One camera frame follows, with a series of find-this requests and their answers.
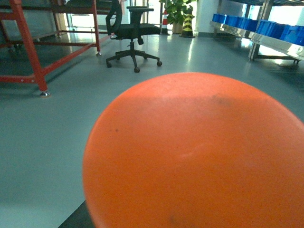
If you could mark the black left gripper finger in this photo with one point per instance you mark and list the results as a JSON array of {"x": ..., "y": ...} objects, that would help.
[{"x": 80, "y": 218}]

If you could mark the red metal workbench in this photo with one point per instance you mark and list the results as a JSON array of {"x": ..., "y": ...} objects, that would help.
[{"x": 15, "y": 30}]

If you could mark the black office chair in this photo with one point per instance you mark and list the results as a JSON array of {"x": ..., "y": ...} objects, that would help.
[{"x": 116, "y": 30}]

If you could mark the red white traffic cone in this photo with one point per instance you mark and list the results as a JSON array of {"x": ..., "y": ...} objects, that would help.
[{"x": 164, "y": 29}]

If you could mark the black yellow traffic cone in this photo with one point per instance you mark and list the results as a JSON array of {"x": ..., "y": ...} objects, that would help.
[{"x": 187, "y": 31}]

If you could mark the green potted plant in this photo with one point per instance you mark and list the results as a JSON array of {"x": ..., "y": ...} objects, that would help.
[{"x": 176, "y": 12}]

